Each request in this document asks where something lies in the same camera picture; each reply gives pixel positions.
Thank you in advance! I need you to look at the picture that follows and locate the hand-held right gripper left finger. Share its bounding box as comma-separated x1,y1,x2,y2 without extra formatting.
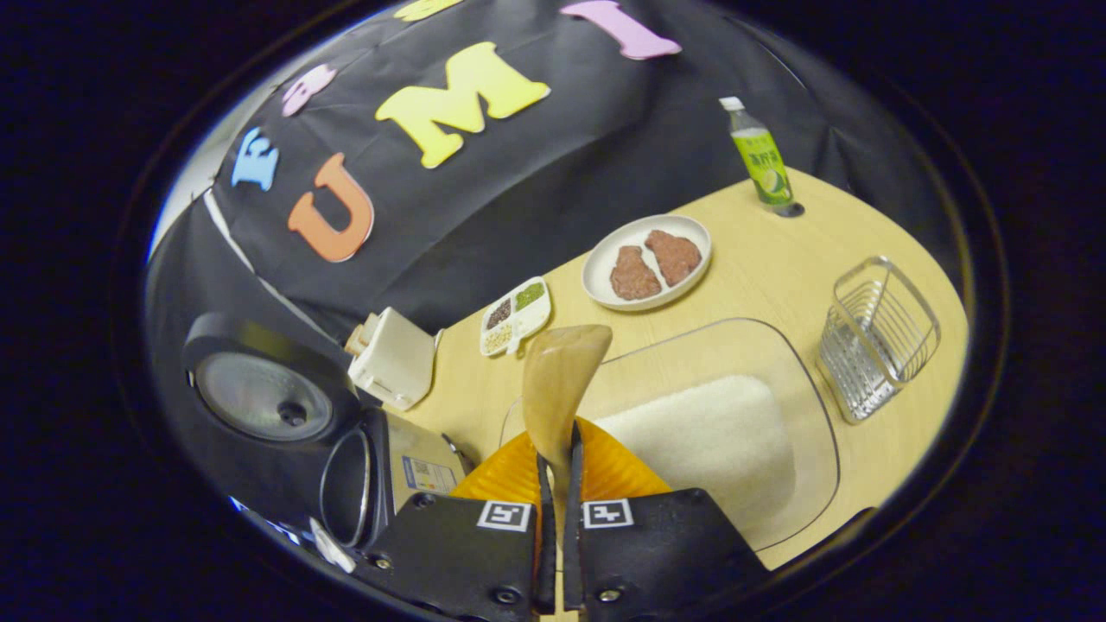
359,430,558,622

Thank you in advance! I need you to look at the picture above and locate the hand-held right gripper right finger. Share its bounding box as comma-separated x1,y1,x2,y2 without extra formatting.
562,417,770,622

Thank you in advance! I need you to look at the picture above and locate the clear container of rice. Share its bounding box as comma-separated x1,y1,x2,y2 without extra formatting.
499,317,841,554

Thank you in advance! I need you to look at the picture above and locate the wooden spoon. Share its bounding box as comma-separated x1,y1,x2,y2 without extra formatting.
521,325,614,511

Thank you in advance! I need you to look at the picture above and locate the black rice cooker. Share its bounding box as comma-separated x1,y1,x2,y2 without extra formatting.
181,311,476,554

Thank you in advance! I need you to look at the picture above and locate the white toaster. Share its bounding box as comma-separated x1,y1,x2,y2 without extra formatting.
346,307,437,411

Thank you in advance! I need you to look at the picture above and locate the white divided grain dish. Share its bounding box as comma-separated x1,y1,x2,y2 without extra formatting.
480,276,552,358

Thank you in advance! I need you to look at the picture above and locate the brown meat piece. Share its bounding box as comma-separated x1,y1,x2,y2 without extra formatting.
610,245,663,301
644,229,702,288

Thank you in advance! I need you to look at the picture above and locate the white round plate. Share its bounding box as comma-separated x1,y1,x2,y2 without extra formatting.
582,214,713,312

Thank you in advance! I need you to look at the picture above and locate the black backdrop cloth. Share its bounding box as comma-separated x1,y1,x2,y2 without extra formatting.
145,0,960,528

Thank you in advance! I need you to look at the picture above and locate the green drink bottle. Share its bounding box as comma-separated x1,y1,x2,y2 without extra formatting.
720,96,796,208

